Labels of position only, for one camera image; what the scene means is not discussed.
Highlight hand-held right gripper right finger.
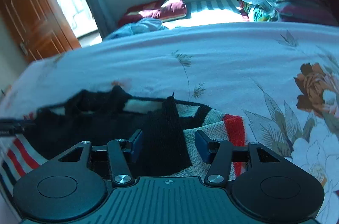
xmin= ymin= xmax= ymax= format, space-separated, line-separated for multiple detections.
xmin=195 ymin=130 xmax=281 ymax=186

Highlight light blue clothes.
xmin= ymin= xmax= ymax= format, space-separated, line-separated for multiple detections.
xmin=106 ymin=18 xmax=168 ymax=40

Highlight brown wooden door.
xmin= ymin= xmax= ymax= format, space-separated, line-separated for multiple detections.
xmin=0 ymin=0 xmax=81 ymax=63

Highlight striped mattress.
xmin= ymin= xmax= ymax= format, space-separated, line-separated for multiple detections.
xmin=161 ymin=0 xmax=250 ymax=29

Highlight dark red pillow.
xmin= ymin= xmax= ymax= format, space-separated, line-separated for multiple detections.
xmin=118 ymin=0 xmax=187 ymax=27

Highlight bed with floral sheet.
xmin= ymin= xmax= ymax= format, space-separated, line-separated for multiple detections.
xmin=0 ymin=22 xmax=339 ymax=224

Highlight striped knit sweater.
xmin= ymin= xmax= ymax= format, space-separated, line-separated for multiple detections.
xmin=0 ymin=86 xmax=248 ymax=182

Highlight maroon folded blanket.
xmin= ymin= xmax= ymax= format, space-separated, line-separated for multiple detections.
xmin=274 ymin=0 xmax=339 ymax=27

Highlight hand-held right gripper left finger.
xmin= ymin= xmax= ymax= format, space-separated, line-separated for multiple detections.
xmin=57 ymin=130 xmax=144 ymax=187

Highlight shiny floral pillow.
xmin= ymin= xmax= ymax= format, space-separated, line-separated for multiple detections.
xmin=237 ymin=0 xmax=280 ymax=23

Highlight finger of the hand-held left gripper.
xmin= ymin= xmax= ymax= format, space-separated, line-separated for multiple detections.
xmin=0 ymin=119 xmax=36 ymax=137

